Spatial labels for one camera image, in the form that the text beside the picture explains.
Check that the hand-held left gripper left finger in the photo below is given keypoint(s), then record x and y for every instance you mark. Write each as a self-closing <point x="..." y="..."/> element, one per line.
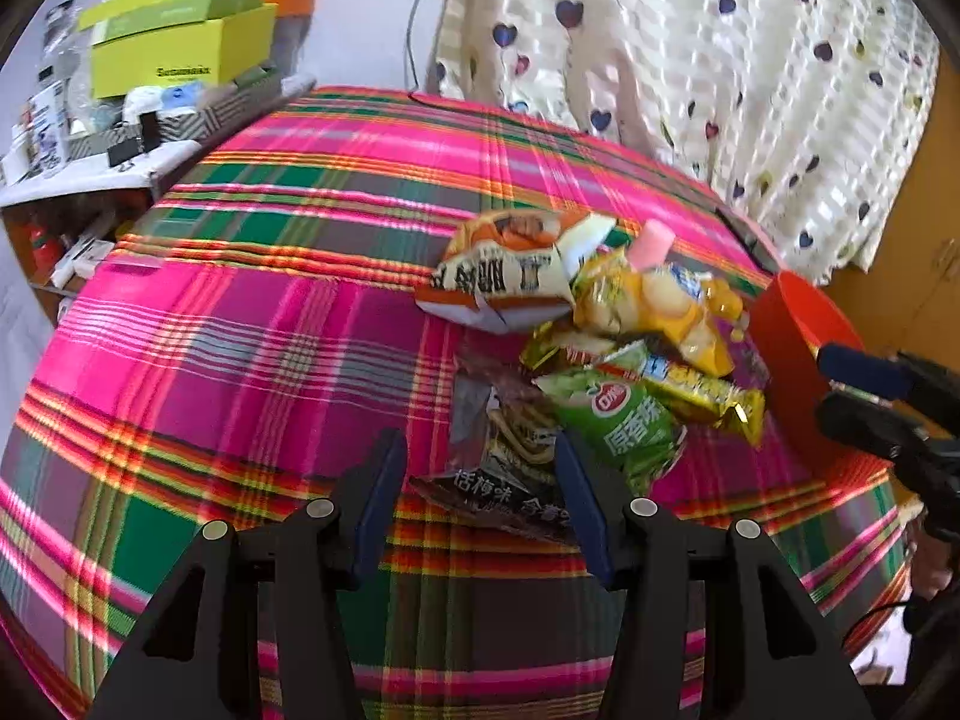
<point x="379" y="480"/>

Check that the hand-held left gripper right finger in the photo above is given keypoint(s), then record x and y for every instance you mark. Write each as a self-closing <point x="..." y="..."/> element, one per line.
<point x="574" y="487"/>

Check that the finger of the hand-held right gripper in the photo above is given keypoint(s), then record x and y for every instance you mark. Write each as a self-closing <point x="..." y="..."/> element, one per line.
<point x="862" y="369"/>
<point x="862" y="424"/>

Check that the red box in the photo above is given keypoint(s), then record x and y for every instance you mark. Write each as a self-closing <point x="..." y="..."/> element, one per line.
<point x="795" y="360"/>

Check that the black snack bag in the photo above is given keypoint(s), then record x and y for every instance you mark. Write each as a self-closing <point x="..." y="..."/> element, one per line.
<point x="510" y="450"/>

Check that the green snack bag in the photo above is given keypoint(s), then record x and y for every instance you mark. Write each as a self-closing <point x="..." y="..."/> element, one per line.
<point x="622" y="420"/>

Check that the long gold snack packet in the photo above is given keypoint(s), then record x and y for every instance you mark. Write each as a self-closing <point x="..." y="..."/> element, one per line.
<point x="697" y="390"/>

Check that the yellow snack bag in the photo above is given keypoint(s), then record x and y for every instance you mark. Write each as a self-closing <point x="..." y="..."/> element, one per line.
<point x="660" y="307"/>

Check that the orange and white snack bag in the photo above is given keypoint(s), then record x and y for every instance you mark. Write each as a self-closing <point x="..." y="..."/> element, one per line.
<point x="510" y="270"/>

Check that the pink snack packet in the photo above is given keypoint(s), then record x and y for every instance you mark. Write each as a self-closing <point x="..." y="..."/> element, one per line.
<point x="649" y="244"/>

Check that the wooden cabinet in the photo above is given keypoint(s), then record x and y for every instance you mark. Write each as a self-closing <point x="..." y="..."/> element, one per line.
<point x="922" y="292"/>

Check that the black flat object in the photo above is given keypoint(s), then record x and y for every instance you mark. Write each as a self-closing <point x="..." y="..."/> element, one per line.
<point x="739" y="236"/>

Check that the heart print curtain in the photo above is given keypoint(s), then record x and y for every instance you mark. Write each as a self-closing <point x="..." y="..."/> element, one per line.
<point x="675" y="75"/>

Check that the black binder clip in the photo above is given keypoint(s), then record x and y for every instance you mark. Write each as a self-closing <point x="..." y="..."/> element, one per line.
<point x="127" y="154"/>

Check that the white shelf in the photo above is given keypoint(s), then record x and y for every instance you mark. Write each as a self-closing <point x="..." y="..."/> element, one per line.
<point x="75" y="184"/>

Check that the yellow-green cardboard box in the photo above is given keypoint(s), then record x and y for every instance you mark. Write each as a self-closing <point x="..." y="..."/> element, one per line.
<point x="165" y="60"/>

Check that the yellow-green box lid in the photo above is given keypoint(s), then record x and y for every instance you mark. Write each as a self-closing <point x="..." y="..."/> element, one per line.
<point x="165" y="0"/>

